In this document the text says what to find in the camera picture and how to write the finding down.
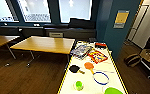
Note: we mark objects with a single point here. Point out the blue grey snack bag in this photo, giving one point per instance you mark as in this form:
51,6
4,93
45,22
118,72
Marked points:
81,51

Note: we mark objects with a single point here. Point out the black ping-pong paddle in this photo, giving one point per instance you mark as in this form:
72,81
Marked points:
74,69

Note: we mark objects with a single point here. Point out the orange ping-pong paddle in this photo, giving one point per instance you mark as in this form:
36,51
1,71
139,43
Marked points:
89,65

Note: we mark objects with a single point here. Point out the small clear box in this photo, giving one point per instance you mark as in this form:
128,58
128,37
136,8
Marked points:
56,34

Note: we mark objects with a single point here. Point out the orange snack bag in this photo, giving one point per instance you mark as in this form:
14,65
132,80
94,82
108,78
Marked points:
98,56

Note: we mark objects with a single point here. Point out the red and black box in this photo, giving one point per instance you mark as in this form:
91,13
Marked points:
100,45

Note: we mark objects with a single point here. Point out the light wooden table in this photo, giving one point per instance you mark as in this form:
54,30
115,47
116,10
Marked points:
46,44
2,40

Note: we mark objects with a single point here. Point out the yellow game table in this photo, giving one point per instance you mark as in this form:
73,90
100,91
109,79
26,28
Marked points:
87,81

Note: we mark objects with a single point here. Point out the bright window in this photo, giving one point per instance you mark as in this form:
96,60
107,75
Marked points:
34,10
4,10
76,10

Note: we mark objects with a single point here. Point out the small green cup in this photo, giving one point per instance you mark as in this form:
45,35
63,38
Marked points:
79,86

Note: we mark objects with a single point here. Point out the long dark bench sofa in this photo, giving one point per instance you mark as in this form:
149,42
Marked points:
14,30

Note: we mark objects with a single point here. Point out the yellow wall poster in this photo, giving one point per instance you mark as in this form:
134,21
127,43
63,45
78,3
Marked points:
121,19

